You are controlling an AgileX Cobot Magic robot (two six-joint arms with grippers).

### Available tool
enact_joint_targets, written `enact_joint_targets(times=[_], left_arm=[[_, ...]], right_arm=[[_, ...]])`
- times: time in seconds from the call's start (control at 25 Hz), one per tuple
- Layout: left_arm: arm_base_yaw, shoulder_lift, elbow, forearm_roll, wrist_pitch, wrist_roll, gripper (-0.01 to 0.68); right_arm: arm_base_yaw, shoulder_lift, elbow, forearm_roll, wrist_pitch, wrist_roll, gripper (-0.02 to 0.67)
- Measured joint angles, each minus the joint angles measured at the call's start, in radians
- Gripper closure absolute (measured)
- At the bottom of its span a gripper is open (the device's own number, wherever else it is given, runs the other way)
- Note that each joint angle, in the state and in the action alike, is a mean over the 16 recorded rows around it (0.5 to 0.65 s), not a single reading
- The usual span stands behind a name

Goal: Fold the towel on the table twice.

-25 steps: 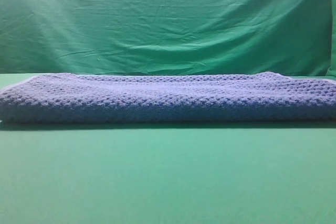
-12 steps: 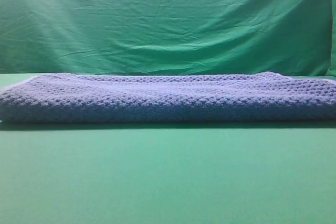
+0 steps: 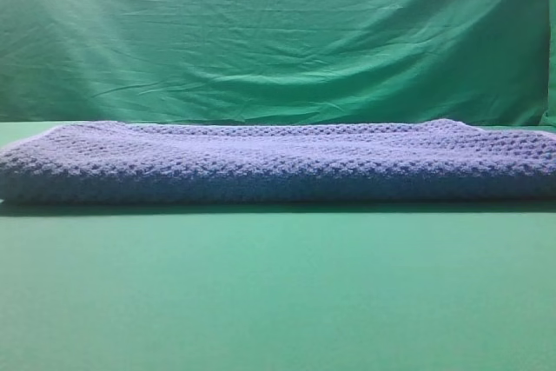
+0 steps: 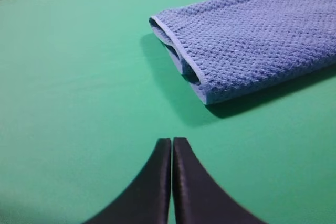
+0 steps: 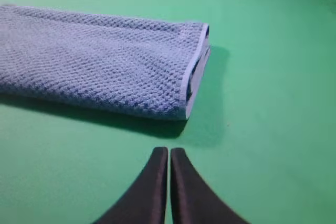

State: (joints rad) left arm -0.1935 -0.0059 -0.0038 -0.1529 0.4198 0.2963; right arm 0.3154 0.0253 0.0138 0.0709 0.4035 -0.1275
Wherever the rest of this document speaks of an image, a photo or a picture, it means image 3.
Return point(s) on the blue waffle-weave towel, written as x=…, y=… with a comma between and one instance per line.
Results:
x=125, y=163

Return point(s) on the green backdrop cloth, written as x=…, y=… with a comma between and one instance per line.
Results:
x=482, y=62

